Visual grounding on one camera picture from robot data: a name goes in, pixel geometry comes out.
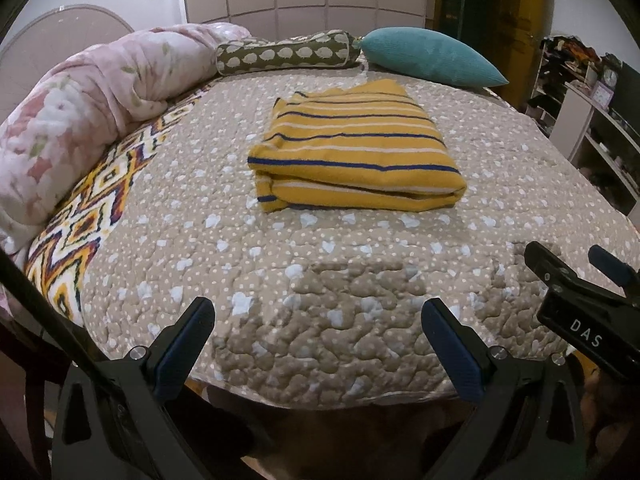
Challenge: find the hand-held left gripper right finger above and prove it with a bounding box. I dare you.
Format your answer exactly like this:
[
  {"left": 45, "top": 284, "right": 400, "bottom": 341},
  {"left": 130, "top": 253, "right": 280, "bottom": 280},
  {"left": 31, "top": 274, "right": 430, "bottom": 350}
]
[{"left": 421, "top": 298, "right": 588, "bottom": 480}]

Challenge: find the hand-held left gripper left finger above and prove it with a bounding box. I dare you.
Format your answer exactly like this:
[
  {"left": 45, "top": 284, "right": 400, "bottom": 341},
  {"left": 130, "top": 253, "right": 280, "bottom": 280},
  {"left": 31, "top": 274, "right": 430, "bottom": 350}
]
[{"left": 50, "top": 296, "right": 216, "bottom": 480}]

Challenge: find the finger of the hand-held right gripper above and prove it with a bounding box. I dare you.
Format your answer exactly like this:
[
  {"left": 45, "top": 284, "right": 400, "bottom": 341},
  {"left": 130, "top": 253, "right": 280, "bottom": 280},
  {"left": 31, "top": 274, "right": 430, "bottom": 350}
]
[
  {"left": 524, "top": 241, "right": 571, "bottom": 291},
  {"left": 588, "top": 245, "right": 640, "bottom": 306}
]

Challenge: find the yellow blue-striped sweater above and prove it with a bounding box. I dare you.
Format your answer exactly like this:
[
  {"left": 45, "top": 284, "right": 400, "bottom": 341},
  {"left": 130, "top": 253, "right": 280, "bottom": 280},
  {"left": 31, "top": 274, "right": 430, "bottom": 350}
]
[{"left": 247, "top": 80, "right": 468, "bottom": 213}]

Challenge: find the beige dotted quilt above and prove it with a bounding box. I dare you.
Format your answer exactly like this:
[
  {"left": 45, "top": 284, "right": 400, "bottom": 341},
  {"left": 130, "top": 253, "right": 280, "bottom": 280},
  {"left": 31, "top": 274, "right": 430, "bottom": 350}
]
[{"left": 80, "top": 35, "right": 640, "bottom": 406}]

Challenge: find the white shelf unit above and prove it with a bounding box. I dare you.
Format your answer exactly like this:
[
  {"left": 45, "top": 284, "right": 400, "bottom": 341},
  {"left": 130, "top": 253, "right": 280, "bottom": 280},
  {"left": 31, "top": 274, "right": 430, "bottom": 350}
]
[{"left": 525, "top": 35, "right": 640, "bottom": 216}]

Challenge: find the geometric patterned fleece blanket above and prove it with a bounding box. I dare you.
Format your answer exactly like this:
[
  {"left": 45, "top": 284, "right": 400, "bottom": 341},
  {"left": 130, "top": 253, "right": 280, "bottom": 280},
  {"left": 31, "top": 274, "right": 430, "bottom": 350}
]
[{"left": 25, "top": 85, "right": 211, "bottom": 326}]

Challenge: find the black screen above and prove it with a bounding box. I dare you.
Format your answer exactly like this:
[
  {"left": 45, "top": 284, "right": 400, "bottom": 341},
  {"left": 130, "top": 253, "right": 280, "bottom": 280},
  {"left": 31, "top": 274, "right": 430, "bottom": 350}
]
[{"left": 611, "top": 60, "right": 640, "bottom": 136}]

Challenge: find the teal pillow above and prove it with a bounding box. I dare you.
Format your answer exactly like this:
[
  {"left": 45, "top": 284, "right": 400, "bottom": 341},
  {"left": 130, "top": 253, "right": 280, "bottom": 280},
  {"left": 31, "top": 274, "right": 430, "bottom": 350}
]
[{"left": 360, "top": 27, "right": 510, "bottom": 88}]

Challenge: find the wooden door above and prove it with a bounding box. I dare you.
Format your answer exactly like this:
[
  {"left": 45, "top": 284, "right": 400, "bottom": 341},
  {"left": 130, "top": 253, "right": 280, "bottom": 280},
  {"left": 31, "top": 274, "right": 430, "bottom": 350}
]
[{"left": 430, "top": 0, "right": 551, "bottom": 106}]

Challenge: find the pink floral blanket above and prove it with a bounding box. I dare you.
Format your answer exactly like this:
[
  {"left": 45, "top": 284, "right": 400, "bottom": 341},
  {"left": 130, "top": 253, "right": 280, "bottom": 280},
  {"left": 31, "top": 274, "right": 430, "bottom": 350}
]
[{"left": 0, "top": 22, "right": 253, "bottom": 256}]

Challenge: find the olive patterned bolster pillow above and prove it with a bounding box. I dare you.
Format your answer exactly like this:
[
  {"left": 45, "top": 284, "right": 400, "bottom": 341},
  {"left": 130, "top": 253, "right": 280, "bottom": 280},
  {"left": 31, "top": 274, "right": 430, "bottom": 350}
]
[{"left": 216, "top": 31, "right": 362, "bottom": 77}]

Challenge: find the round white headboard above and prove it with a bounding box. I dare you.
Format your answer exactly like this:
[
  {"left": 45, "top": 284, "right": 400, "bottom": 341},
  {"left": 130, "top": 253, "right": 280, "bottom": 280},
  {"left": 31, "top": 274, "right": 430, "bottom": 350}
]
[{"left": 0, "top": 5, "right": 136, "bottom": 126}]

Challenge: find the dark bed frame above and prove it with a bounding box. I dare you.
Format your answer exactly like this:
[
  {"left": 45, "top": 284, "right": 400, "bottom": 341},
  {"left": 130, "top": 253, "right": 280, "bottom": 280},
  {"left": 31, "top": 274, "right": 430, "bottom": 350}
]
[{"left": 0, "top": 250, "right": 108, "bottom": 366}]

